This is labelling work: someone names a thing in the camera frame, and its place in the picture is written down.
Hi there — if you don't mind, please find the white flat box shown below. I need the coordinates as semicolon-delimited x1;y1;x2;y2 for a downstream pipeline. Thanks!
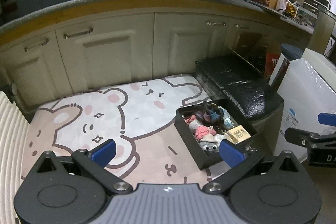
268;52;290;86

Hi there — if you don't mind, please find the blue grey round lid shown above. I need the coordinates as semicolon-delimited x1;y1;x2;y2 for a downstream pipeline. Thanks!
281;43;306;60

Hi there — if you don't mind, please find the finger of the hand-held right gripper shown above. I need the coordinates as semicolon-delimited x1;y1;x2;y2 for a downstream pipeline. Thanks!
318;112;336;126
285;127;319;147

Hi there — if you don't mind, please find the black box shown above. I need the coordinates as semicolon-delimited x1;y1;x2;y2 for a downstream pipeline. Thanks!
175;98;259;170

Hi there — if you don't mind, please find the grey crochet frog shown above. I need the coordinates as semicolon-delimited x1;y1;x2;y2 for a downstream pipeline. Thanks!
199;140;219;153

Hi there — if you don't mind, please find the cream cabinet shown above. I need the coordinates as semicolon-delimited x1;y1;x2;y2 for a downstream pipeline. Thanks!
0;0;318;114

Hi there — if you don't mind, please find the pink crochet hat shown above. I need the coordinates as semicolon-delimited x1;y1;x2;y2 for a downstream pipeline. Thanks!
194;126;214;140

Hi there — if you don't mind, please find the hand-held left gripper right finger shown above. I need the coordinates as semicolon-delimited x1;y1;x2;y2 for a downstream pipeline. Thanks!
203;139;302;195

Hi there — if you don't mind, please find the pile of snack packets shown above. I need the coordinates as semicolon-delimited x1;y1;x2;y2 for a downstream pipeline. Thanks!
276;0;300;14

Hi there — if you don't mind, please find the black wrapped bundle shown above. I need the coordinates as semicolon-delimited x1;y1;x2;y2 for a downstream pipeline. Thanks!
196;56;284;121

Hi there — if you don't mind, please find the cartoon printed mat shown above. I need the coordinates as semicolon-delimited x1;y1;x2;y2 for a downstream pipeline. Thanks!
21;74;226;188

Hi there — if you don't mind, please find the white ribbed suitcase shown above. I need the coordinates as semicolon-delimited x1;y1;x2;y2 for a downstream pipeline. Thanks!
0;85;36;224

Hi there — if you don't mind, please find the floral drawstring pouch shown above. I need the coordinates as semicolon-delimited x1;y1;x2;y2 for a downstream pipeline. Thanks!
219;106;235;127

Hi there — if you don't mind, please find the red box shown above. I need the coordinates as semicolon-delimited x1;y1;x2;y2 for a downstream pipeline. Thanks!
265;53;281;77

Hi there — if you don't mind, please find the dark blue crochet pouch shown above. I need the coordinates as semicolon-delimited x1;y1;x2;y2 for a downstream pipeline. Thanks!
196;102;223;122

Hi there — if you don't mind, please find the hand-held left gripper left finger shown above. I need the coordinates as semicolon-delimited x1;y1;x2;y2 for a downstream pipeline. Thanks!
33;139;133;195

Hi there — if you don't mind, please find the white bubble wrapped panel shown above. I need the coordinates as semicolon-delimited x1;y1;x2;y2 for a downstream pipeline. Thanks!
274;49;336;161

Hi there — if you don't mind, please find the small yellow carton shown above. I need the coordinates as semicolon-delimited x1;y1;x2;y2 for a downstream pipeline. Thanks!
223;127;251;145

